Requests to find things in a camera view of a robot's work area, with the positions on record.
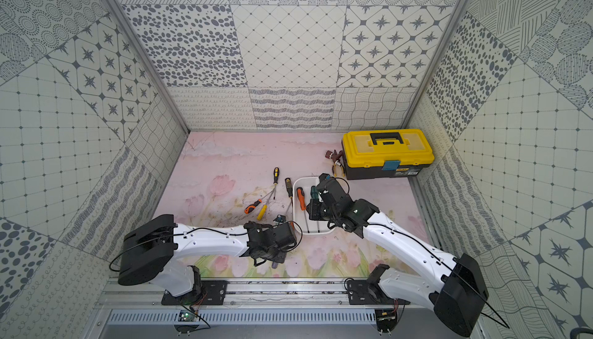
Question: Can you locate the slim black yellow screwdriver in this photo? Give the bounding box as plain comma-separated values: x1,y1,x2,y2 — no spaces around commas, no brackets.
268,167,280,199

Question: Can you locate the yellow black toolbox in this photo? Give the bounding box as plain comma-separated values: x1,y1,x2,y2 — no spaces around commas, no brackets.
341,129,435,180

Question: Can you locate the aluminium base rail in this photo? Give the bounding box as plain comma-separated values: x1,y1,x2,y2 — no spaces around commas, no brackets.
85,278,455,338

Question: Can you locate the green circuit board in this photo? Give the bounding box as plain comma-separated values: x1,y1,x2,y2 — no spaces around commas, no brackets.
178,310,199,324

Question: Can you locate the brown clamp with wires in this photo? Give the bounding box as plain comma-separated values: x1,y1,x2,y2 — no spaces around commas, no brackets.
325,150,344,178

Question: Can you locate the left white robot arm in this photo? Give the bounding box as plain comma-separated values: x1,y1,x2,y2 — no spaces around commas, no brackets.
110,214,302,297

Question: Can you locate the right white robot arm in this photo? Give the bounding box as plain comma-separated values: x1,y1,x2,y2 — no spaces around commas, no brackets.
316,173,489,337

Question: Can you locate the white rectangular storage tray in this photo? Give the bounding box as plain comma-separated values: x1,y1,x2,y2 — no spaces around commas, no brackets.
293,177,333,235

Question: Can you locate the green black screwdriver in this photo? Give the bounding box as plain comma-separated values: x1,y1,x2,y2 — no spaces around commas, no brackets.
308,186,321,232

